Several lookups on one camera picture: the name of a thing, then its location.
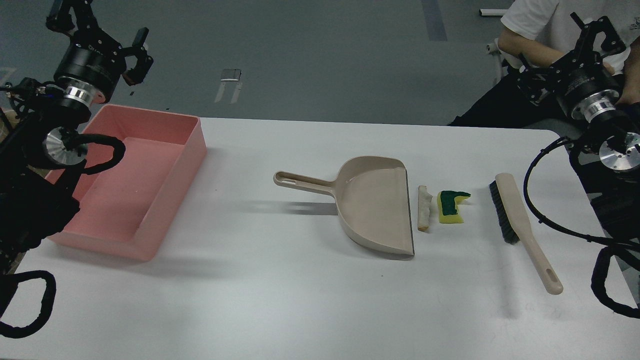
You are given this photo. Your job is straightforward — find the person in white shirt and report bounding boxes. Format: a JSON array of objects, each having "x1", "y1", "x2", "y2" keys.
[{"x1": 447, "y1": 0, "x2": 640, "y2": 129}]

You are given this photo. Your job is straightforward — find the white bread crust piece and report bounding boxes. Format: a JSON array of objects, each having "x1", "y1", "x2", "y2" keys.
[{"x1": 417, "y1": 185, "x2": 434, "y2": 232}]

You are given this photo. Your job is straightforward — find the pink plastic bin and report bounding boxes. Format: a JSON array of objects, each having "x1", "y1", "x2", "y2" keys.
[{"x1": 49, "y1": 104, "x2": 207, "y2": 261}]

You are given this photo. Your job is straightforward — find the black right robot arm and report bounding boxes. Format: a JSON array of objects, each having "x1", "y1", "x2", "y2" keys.
[{"x1": 517, "y1": 13, "x2": 639, "y2": 319}]

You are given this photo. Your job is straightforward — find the grey metal floor plate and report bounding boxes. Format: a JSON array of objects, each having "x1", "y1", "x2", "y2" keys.
[{"x1": 219, "y1": 68, "x2": 242, "y2": 82}]

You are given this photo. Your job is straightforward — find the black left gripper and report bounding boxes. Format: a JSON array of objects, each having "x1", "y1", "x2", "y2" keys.
[{"x1": 46, "y1": 0, "x2": 154, "y2": 104}]

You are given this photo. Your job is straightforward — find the white table leg base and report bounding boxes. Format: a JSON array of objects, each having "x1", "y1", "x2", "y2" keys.
[{"x1": 478, "y1": 7, "x2": 507, "y2": 18}]

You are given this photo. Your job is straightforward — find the yellow green sponge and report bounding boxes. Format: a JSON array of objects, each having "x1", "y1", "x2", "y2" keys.
[{"x1": 436, "y1": 190, "x2": 471, "y2": 224}]

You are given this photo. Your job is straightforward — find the beige hand brush black bristles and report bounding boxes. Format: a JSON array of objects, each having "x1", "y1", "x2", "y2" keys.
[{"x1": 488, "y1": 172, "x2": 564, "y2": 296}]

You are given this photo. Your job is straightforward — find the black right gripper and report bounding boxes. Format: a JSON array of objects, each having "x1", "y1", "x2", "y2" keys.
[{"x1": 516, "y1": 13, "x2": 627, "y2": 121}]

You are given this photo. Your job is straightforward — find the white office chair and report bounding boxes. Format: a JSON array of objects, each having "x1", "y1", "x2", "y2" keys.
[{"x1": 486, "y1": 38, "x2": 506, "y2": 85}]

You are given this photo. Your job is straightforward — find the beige plastic dustpan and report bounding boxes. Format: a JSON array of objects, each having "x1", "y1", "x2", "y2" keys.
[{"x1": 273, "y1": 156, "x2": 415, "y2": 258}]

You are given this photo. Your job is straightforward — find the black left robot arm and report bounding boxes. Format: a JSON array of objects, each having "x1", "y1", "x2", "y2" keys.
[{"x1": 0, "y1": 0, "x2": 154, "y2": 339}]

